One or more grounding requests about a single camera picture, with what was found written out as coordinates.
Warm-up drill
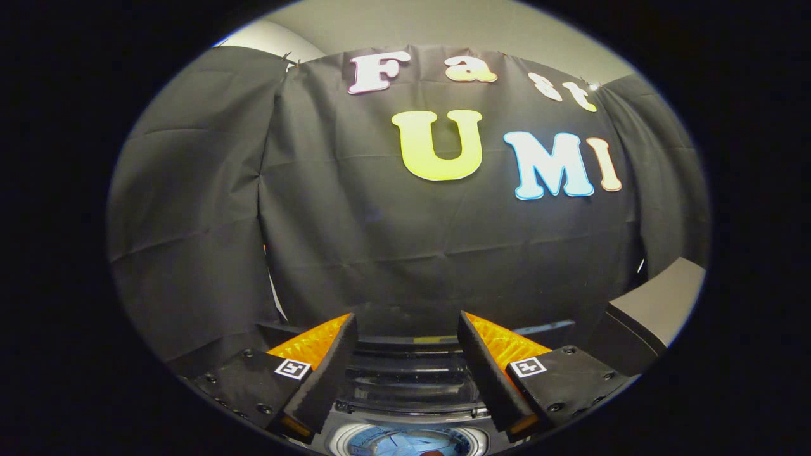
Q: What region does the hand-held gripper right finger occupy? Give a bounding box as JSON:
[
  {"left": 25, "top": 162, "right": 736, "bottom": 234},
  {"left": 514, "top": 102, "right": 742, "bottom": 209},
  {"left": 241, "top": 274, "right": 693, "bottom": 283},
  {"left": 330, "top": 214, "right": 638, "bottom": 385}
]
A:
[{"left": 457, "top": 310, "right": 634, "bottom": 443}]

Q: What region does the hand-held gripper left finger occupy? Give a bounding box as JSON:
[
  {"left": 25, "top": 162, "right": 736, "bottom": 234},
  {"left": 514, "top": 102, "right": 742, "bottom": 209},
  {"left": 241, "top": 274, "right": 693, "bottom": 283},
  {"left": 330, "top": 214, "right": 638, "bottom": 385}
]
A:
[{"left": 193, "top": 312, "right": 359, "bottom": 443}]

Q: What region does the dark washing machine lid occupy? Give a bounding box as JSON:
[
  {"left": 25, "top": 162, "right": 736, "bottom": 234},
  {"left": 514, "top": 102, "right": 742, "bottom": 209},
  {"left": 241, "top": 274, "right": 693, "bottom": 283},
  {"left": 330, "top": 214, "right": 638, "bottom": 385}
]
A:
[{"left": 257, "top": 319, "right": 577, "bottom": 419}]

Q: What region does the light blue polo shirt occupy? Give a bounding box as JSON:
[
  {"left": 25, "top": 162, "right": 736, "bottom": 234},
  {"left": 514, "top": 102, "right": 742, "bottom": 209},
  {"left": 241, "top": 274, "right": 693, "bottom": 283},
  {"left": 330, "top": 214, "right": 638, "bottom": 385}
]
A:
[{"left": 347, "top": 427, "right": 473, "bottom": 456}]

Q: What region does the black backdrop cloth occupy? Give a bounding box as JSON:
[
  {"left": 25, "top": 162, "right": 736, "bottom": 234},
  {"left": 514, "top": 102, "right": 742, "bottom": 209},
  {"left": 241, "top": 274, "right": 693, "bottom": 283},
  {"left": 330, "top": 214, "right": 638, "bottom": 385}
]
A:
[{"left": 106, "top": 44, "right": 712, "bottom": 381}]

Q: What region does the beige cabinet with dark edge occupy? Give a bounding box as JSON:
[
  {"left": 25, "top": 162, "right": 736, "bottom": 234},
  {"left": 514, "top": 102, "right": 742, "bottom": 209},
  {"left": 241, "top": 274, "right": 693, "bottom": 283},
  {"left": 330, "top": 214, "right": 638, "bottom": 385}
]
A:
[{"left": 586, "top": 256, "right": 707, "bottom": 377}]

